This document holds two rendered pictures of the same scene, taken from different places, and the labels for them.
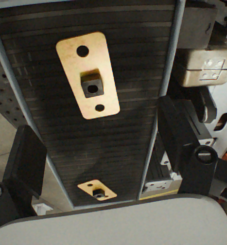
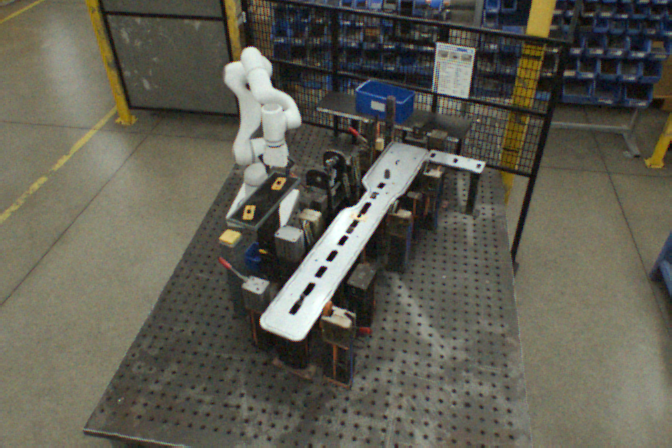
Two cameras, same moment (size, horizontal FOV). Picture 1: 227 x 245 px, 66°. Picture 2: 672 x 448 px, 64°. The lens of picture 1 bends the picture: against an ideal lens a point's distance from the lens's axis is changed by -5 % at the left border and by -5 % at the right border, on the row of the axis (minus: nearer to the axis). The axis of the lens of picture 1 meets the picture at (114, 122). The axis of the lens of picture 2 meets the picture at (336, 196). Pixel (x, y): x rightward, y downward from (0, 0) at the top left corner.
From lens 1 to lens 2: 2.35 m
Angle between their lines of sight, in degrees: 96
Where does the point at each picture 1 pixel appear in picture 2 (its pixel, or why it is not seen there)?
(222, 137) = (319, 285)
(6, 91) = (189, 279)
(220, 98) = (321, 254)
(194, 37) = (305, 200)
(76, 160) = (257, 197)
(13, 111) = (173, 293)
